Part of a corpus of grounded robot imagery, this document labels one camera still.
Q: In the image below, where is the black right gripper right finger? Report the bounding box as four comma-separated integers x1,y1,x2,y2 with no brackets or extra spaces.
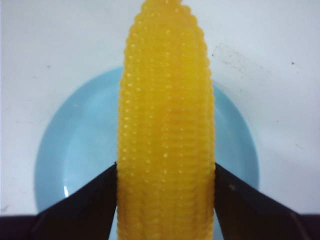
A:
214,164,300,240

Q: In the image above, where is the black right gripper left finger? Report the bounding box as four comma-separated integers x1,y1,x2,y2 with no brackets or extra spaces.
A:
30,164,117,240

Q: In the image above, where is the light blue round plate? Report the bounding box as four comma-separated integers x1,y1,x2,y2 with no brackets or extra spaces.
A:
34,67,260,211

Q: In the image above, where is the yellow corn cob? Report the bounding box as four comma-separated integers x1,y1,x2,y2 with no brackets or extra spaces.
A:
117,0,215,240

